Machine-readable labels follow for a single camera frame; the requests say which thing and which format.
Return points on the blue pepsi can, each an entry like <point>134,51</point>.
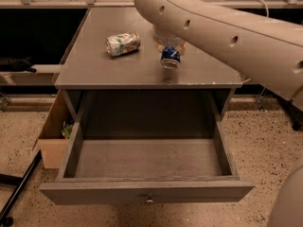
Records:
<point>170,58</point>

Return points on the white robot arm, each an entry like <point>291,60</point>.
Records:
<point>266,50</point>

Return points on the grey open top drawer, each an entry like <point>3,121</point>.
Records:
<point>126,145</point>

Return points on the grey wooden cabinet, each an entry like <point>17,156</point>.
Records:
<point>89,67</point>

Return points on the metal drawer knob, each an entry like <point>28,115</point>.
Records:
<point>149,199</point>

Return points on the brown cardboard box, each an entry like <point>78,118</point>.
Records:
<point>50,141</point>

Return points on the black stand leg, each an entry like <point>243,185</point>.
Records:
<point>18,184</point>

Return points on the green white soda can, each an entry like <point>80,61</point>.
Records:
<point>121,44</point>

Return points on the green snack bag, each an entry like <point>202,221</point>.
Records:
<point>67,129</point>

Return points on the black object on ledge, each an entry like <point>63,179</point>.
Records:
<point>8,64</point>

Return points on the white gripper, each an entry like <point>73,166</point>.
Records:
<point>168,39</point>

